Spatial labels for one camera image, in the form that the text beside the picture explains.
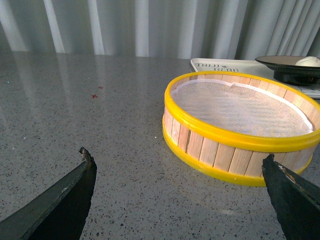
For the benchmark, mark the beige plate with black rim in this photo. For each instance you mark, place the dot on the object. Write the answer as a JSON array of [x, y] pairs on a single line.
[[285, 70]]

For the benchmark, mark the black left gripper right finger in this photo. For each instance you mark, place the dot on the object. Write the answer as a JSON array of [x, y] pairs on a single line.
[[296, 201]]

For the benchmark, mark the white steamed bun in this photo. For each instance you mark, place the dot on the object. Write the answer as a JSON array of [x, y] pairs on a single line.
[[308, 61]]

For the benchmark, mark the cream rectangular bear tray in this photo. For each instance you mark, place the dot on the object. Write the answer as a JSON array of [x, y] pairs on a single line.
[[250, 67]]

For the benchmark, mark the yellow rimmed bamboo steamer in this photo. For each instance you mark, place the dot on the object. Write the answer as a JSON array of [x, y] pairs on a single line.
[[235, 157]]

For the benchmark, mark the grey pleated curtain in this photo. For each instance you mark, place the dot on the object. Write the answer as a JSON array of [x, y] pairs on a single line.
[[184, 29]]

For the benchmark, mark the white mesh steamer liner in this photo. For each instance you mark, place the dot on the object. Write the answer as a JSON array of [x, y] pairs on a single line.
[[241, 108]]

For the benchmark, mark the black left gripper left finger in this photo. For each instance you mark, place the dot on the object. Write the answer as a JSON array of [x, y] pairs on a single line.
[[60, 212]]

